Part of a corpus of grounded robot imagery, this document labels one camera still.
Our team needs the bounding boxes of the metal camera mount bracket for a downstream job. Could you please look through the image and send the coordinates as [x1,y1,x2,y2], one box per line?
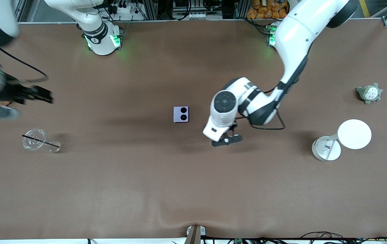
[185,225,207,244]

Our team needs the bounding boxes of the clear plastic cup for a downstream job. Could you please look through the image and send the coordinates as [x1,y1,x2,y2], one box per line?
[22,128,61,153]

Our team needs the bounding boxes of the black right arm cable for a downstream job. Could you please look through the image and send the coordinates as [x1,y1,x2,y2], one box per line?
[0,46,49,84]

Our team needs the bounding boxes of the white round desk lamp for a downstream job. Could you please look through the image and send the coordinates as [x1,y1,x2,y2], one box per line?
[312,119,372,162]

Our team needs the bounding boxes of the lavender flip phone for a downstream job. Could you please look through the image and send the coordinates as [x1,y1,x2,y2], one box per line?
[173,106,189,123]

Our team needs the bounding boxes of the black drinking straw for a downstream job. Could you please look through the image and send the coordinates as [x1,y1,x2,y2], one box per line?
[22,135,60,148]

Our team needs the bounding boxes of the white power strip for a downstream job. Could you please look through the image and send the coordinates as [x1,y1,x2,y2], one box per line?
[111,3,136,15]

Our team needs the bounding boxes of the orange plush toy pile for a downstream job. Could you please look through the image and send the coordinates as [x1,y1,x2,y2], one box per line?
[247,0,290,20]

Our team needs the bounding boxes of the black cable bundle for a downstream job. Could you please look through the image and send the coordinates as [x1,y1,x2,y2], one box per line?
[300,231,387,244]

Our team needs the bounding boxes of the grey totoro plush toy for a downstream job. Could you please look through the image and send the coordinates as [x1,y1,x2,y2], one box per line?
[356,83,383,105]

